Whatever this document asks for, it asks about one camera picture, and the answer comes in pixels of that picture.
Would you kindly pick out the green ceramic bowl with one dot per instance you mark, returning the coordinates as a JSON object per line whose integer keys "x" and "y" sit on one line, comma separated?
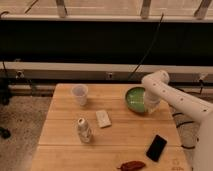
{"x": 134, "y": 99}

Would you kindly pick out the dried red chili pepper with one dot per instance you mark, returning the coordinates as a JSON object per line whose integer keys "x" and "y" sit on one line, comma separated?
{"x": 132, "y": 166}

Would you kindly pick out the black smartphone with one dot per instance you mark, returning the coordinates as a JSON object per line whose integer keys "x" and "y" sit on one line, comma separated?
{"x": 156, "y": 148}

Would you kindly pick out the metal rail frame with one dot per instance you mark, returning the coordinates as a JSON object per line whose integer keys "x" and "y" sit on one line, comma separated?
{"x": 112, "y": 72}

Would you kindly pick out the white rectangular block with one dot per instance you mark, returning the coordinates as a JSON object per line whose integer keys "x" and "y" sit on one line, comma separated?
{"x": 103, "y": 119}

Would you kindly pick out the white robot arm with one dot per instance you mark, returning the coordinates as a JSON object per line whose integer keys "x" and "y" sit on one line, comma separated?
{"x": 157, "y": 88}

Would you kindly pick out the clear plastic cup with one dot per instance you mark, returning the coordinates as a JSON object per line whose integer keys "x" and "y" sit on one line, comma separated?
{"x": 80, "y": 92}

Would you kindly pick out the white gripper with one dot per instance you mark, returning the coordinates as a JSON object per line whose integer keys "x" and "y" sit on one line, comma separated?
{"x": 151, "y": 101}

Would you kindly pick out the clear plastic bottle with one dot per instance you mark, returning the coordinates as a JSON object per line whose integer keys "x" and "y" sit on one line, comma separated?
{"x": 84, "y": 130}

